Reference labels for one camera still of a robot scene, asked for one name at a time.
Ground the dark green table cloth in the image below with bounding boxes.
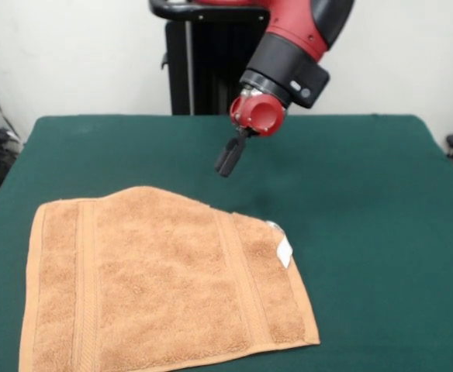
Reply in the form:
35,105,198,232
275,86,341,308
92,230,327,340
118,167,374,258
0,114,453,372

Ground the tan terry towel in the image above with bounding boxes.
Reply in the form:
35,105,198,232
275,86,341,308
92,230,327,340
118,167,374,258
18,184,322,372

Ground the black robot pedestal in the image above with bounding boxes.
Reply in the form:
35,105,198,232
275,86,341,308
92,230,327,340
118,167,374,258
147,0,271,116

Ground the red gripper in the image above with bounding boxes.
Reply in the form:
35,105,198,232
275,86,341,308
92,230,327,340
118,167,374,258
214,92,288,179

